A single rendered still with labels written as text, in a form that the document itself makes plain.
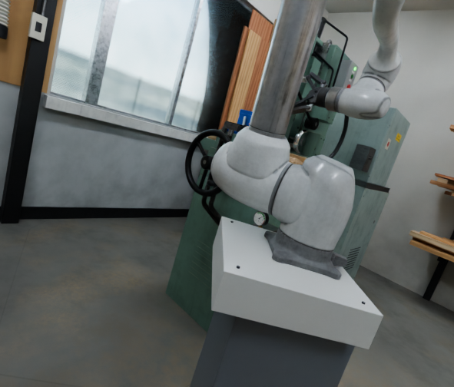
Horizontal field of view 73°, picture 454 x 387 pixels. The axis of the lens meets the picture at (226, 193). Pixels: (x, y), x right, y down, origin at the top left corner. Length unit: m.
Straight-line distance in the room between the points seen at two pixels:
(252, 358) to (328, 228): 0.36
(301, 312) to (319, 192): 0.27
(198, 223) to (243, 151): 0.86
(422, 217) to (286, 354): 2.93
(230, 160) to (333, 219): 0.30
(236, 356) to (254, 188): 0.41
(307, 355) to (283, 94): 0.63
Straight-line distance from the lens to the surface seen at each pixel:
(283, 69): 0.79
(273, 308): 0.69
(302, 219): 0.78
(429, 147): 3.66
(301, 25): 0.80
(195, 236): 1.62
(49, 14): 2.26
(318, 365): 0.88
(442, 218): 3.59
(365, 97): 1.18
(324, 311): 0.72
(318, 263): 0.82
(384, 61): 1.24
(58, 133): 2.40
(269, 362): 0.85
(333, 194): 0.77
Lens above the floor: 0.95
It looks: 11 degrees down
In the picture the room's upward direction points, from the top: 17 degrees clockwise
